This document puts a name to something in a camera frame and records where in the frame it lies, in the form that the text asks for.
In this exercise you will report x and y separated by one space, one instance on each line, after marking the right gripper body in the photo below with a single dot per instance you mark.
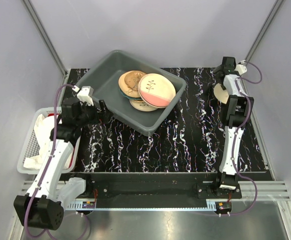
217 69

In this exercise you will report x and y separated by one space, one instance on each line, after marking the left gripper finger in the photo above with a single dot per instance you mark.
102 105
105 117

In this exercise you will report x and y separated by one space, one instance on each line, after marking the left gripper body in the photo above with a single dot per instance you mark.
89 116

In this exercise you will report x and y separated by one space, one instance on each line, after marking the beige wooden round plate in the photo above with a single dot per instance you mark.
221 96

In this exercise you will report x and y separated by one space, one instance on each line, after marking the grey plastic bin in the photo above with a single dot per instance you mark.
104 76

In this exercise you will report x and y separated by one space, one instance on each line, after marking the teal embossed plate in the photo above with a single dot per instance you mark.
124 95

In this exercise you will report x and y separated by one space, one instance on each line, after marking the cream leaf pattern plate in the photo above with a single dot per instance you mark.
126 89

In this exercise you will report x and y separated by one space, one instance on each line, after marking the cream and blue plate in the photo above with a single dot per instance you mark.
142 106

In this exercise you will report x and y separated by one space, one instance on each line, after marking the dark transparent glass plate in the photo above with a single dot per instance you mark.
133 78

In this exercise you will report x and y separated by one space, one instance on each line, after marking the pink and cream plate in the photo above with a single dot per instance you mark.
156 90

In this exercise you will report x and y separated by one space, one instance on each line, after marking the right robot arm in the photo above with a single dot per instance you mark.
235 114

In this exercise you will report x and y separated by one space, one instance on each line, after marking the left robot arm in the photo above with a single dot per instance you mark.
43 205

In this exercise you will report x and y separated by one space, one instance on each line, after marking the white cloth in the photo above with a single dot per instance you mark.
42 129

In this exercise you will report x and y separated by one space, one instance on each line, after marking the white plastic basket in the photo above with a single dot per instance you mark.
30 146

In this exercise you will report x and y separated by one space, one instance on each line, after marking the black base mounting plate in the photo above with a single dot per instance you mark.
156 191

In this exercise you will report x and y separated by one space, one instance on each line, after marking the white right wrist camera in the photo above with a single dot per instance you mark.
241 68

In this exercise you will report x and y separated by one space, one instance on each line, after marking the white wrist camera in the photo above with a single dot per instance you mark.
241 68
84 94

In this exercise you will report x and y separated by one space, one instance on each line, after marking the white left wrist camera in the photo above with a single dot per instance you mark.
84 94

